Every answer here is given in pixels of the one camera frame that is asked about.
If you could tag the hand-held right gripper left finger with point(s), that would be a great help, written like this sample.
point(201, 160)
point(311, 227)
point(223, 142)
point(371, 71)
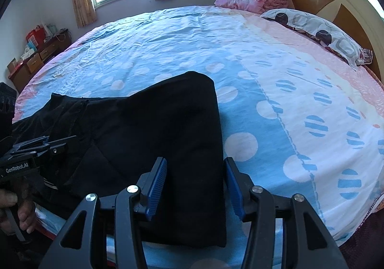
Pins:
point(156, 188)

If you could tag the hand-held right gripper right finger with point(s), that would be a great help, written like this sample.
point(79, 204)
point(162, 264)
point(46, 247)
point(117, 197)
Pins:
point(235, 189)

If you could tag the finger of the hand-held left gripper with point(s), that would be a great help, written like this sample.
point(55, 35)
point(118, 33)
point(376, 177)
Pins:
point(60, 145)
point(31, 143)

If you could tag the black pants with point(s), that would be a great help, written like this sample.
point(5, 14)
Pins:
point(165, 113)

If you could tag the person's left hand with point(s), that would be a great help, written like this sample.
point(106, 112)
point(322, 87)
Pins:
point(25, 215)

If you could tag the brown cardboard box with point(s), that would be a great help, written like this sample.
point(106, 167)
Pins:
point(12, 65)

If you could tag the brown wooden desk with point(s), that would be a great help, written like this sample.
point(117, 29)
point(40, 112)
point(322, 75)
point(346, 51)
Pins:
point(36, 62)

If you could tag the white and teal boxes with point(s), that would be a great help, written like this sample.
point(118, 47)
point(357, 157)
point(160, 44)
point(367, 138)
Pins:
point(27, 53)

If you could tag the polka dot bed sheet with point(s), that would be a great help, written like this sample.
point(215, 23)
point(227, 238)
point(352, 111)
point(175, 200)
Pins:
point(270, 92)

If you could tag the red gift bag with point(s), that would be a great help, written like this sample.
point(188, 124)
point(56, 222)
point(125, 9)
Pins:
point(35, 36)

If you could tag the white paper bag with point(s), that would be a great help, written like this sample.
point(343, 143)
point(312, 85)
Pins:
point(51, 30)

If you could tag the grey patterned pillow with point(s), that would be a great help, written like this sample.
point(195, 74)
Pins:
point(318, 32)

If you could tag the wooden bed headboard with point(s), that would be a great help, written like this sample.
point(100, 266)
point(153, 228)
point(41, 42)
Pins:
point(345, 14)

